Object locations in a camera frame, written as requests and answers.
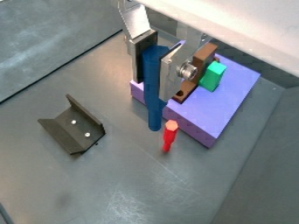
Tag green block right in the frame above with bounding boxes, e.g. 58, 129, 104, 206
199, 61, 227, 92

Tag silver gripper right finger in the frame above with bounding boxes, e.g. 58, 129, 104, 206
159, 25, 211, 102

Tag purple base board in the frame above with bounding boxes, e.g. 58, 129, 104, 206
130, 53, 259, 147

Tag brown L-shaped block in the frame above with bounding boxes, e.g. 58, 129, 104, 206
172, 43, 218, 104

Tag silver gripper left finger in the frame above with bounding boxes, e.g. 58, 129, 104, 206
118, 0, 158, 83

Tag dark grey U-shaped bracket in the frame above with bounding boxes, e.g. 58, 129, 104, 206
38, 94, 107, 155

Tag red peg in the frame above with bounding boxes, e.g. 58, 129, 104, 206
163, 120, 179, 152

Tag blue peg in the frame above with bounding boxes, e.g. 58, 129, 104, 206
142, 45, 168, 131

